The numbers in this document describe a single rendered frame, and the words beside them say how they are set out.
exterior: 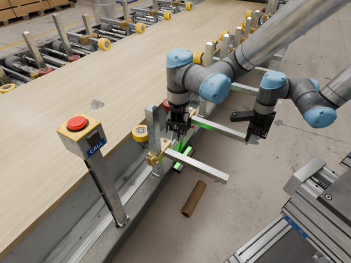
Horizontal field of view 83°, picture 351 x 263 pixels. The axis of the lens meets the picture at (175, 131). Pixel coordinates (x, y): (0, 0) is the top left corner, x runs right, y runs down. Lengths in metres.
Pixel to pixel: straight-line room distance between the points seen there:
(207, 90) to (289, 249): 1.20
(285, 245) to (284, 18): 1.27
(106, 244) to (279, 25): 0.86
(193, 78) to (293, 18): 0.24
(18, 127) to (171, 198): 1.13
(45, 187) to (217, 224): 1.20
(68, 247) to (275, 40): 1.01
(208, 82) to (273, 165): 1.66
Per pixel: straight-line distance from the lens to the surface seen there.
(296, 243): 1.54
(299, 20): 0.51
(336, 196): 0.68
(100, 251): 0.89
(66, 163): 0.88
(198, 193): 1.65
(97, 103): 1.10
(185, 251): 1.57
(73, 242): 1.02
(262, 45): 0.55
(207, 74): 0.52
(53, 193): 0.81
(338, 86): 0.73
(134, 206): 0.92
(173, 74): 0.57
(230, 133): 0.97
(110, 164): 1.00
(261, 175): 1.97
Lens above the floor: 1.52
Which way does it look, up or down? 44 degrees down
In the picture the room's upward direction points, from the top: straight up
